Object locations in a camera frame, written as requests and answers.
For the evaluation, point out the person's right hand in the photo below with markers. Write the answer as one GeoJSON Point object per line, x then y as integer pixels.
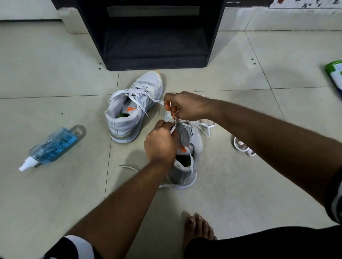
{"type": "Point", "coordinates": [189, 105]}

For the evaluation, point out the blue transparent bottle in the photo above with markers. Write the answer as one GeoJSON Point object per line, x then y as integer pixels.
{"type": "Point", "coordinates": [50, 148]}

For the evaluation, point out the person's left hand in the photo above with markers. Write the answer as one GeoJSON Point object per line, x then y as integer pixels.
{"type": "Point", "coordinates": [161, 145]}

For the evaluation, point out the white floral patterned sheet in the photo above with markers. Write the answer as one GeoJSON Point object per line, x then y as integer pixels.
{"type": "Point", "coordinates": [304, 3]}

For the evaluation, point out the dark brown wooden cabinet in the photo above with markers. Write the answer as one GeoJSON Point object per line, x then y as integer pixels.
{"type": "Point", "coordinates": [248, 2]}

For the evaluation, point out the black open shelf box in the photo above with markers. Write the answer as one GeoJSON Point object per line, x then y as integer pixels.
{"type": "Point", "coordinates": [155, 45]}

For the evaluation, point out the person's right foot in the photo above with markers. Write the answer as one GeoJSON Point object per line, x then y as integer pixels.
{"type": "Point", "coordinates": [196, 226]}

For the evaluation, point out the green blue white bottle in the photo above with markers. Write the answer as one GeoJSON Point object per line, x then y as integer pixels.
{"type": "Point", "coordinates": [336, 74]}

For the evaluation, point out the zebra striped garment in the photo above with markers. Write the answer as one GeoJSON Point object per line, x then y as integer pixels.
{"type": "Point", "coordinates": [253, 242]}

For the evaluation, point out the person's left forearm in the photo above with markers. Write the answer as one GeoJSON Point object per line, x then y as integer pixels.
{"type": "Point", "coordinates": [117, 213]}

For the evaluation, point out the person's right forearm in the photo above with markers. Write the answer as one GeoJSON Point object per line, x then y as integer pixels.
{"type": "Point", "coordinates": [283, 149]}

